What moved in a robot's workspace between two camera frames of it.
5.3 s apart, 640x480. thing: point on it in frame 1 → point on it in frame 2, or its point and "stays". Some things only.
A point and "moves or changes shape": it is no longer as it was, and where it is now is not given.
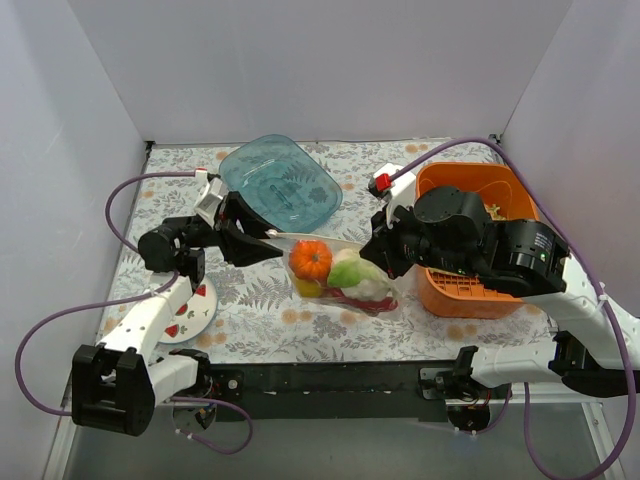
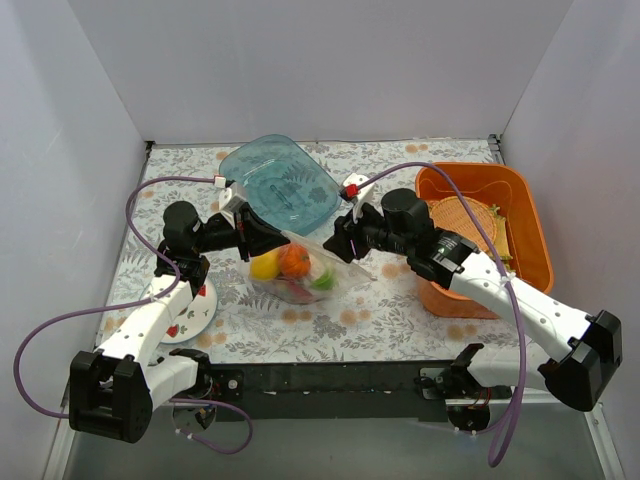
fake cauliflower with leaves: (358, 278) → (324, 281)
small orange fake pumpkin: (310, 259) moves or changes shape
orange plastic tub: (506, 186) stays
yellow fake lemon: (308, 288) → (265, 266)
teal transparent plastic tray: (283, 182) stays
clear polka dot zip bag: (332, 271) moves or changes shape
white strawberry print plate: (193, 318) stays
